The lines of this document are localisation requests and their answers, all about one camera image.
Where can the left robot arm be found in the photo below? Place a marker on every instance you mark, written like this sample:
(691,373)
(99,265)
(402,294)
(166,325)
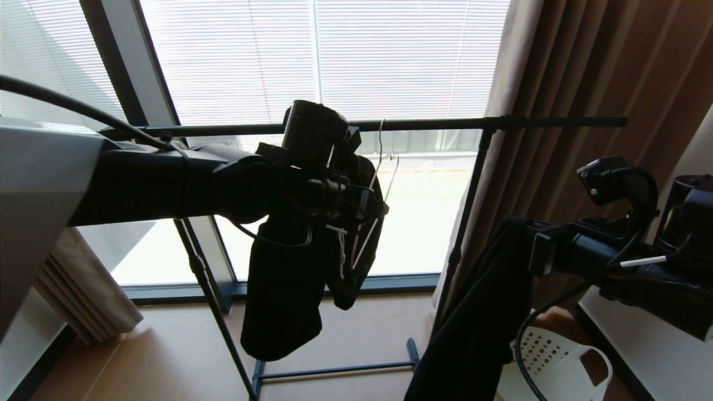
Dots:
(167,184)

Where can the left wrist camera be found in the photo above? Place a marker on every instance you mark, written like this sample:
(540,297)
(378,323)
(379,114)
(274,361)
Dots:
(312,131)

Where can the black clothes rack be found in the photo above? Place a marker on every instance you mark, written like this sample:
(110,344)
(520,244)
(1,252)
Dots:
(434,123)

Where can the window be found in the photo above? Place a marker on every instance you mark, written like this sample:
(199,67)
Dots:
(250,55)

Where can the pink clothes hanger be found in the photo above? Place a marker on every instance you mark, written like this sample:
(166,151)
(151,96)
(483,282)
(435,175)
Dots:
(381,139)

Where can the black garment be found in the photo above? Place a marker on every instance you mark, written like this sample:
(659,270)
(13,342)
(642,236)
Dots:
(284,301)
(473,334)

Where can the white laundry basket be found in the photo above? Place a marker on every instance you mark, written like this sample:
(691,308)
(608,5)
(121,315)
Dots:
(562,379)

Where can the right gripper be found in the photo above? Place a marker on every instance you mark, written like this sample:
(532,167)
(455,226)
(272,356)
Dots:
(574,250)

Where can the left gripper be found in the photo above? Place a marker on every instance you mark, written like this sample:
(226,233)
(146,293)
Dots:
(345,197)

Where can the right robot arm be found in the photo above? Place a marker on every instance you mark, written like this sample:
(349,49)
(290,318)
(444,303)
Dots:
(685,223)

